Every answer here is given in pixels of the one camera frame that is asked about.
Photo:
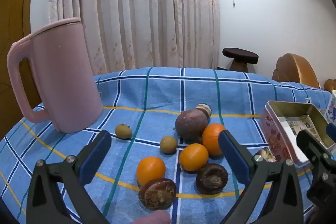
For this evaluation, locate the wooden door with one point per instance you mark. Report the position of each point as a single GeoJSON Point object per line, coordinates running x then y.
{"type": "Point", "coordinates": [15, 3]}

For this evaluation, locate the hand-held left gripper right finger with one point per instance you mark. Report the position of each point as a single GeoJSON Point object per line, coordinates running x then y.
{"type": "Point", "coordinates": [233, 155]}

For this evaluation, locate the rectangular metal tin box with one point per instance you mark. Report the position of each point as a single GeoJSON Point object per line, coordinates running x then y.
{"type": "Point", "coordinates": [275, 132]}

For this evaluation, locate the small tan longan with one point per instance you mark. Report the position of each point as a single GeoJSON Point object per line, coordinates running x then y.
{"type": "Point", "coordinates": [123, 131]}
{"type": "Point", "coordinates": [168, 144]}

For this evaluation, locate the dark round stool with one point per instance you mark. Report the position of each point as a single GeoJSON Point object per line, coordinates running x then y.
{"type": "Point", "coordinates": [240, 56]}

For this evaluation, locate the white printed packet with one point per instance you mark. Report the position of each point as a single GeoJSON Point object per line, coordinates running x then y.
{"type": "Point", "coordinates": [331, 108]}

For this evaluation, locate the purple passion fruit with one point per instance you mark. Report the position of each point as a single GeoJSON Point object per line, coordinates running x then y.
{"type": "Point", "coordinates": [191, 124]}

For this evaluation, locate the pale floral curtain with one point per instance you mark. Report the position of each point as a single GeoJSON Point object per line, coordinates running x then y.
{"type": "Point", "coordinates": [136, 11]}

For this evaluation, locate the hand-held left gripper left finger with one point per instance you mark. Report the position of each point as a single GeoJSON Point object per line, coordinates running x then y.
{"type": "Point", "coordinates": [95, 155]}

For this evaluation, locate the orange mandarin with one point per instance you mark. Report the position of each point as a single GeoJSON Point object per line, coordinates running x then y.
{"type": "Point", "coordinates": [212, 138]}
{"type": "Point", "coordinates": [193, 157]}
{"type": "Point", "coordinates": [151, 169]}

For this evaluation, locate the brown leather armchair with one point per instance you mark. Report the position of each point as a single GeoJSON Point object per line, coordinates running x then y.
{"type": "Point", "coordinates": [295, 69]}

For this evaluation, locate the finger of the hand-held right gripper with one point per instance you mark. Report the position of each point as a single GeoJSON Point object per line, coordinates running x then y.
{"type": "Point", "coordinates": [313, 151]}
{"type": "Point", "coordinates": [331, 132]}

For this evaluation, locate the pink rounded object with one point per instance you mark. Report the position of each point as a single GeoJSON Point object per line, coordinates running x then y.
{"type": "Point", "coordinates": [155, 218]}

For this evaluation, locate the small striped brown shell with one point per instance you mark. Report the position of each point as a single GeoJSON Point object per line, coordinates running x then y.
{"type": "Point", "coordinates": [204, 108]}

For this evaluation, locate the brown leather sofa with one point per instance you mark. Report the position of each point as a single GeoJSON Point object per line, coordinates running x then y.
{"type": "Point", "coordinates": [330, 84]}

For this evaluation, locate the blue plaid cloth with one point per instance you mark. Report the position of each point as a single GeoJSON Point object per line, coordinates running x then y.
{"type": "Point", "coordinates": [157, 90]}

